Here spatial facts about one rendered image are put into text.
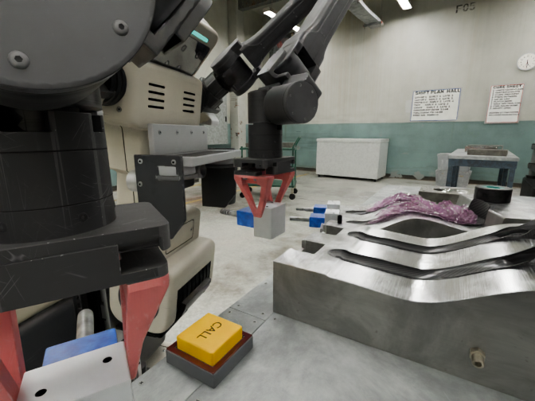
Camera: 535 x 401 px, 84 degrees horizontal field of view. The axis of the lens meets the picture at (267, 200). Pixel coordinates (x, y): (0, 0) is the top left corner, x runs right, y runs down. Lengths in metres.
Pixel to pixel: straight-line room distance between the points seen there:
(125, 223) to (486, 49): 7.72
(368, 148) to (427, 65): 2.13
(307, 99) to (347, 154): 6.80
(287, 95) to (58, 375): 0.36
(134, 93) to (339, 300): 0.49
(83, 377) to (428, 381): 0.37
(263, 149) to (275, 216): 0.11
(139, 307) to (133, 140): 0.53
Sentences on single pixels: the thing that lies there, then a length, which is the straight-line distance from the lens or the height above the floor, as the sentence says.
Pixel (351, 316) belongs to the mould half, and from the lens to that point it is 0.46.
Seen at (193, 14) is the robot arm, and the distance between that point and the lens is 0.19.
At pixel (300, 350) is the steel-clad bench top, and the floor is 0.80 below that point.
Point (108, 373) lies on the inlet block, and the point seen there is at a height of 0.96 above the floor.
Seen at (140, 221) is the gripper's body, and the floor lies 1.04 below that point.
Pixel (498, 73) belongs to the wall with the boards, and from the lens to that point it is 7.71.
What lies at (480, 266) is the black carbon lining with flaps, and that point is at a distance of 0.50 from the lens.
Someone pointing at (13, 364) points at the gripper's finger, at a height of 0.97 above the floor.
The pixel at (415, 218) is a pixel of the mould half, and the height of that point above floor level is 0.90.
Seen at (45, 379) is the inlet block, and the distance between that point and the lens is 0.22.
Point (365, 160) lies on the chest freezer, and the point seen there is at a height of 0.47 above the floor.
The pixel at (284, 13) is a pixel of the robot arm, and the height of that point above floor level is 1.36.
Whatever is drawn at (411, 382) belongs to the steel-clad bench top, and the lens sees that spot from 0.44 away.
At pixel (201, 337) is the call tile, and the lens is 0.42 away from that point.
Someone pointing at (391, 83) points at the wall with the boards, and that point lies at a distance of 7.92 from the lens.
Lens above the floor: 1.09
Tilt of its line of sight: 13 degrees down
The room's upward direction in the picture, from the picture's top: straight up
